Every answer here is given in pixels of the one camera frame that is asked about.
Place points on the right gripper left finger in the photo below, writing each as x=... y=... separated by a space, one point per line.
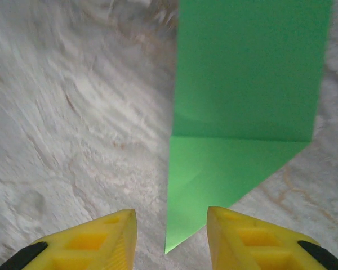
x=95 y=247

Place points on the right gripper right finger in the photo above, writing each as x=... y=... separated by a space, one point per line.
x=256 y=247

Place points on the green paper sheet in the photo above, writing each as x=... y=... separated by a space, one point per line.
x=242 y=84

